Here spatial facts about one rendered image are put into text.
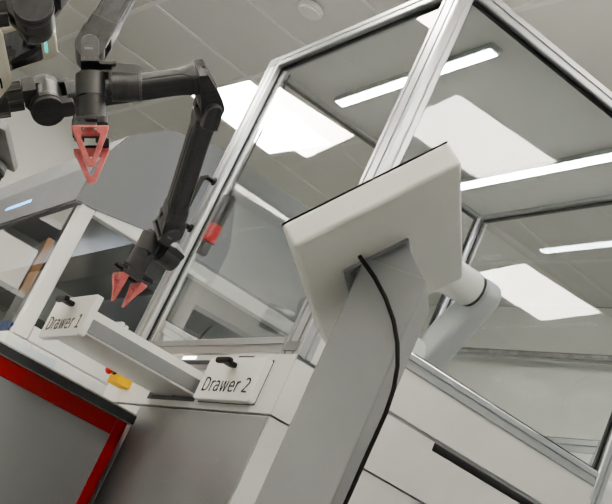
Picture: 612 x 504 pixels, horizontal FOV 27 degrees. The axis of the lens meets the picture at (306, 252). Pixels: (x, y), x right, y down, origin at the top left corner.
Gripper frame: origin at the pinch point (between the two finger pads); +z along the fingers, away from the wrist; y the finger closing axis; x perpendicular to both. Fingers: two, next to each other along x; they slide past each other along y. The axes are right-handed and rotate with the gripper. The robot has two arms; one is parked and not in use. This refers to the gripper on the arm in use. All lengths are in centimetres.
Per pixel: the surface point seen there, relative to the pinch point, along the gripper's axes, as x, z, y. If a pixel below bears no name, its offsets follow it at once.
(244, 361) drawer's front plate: -39.5, 5.8, 20.4
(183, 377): -17.0, 11.8, 17.8
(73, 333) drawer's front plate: -15.3, 15.3, -11.5
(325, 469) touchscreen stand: -118, 32, 6
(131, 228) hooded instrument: 76, -39, 18
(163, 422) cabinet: -7.3, 22.4, 22.3
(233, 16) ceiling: 195, -180, 52
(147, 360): -16.9, 12.6, 7.5
